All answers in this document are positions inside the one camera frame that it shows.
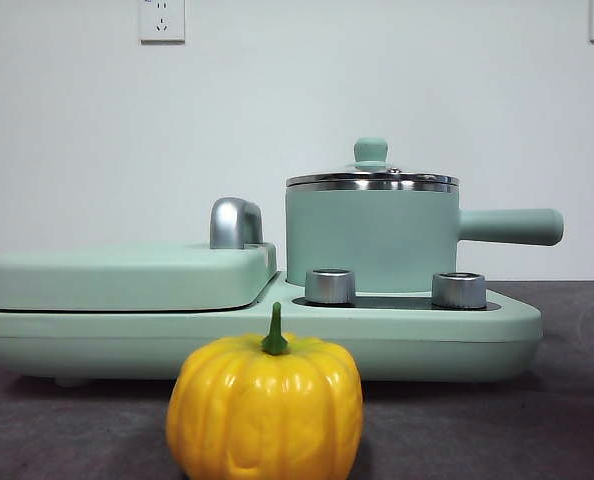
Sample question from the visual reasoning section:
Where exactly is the green breakfast maker base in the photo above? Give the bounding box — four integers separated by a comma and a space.
0, 269, 544, 389

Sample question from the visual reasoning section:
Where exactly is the silver control knob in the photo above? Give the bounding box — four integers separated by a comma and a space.
304, 268, 357, 305
431, 271, 488, 308

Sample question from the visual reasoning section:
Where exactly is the yellow toy pumpkin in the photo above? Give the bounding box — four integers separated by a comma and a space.
165, 301, 365, 480

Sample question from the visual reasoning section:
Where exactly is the green hinged griddle cover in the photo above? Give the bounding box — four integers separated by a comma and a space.
0, 240, 278, 312

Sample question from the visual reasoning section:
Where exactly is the silver griddle cover handle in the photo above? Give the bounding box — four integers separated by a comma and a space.
209, 196, 264, 250

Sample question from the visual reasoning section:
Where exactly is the glass lid with green knob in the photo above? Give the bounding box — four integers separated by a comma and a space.
285, 137, 461, 194

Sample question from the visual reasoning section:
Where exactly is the black control panel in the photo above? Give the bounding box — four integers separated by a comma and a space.
291, 294, 501, 310

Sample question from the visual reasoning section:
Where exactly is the green steamer pot with handle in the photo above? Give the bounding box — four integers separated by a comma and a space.
284, 183, 565, 295

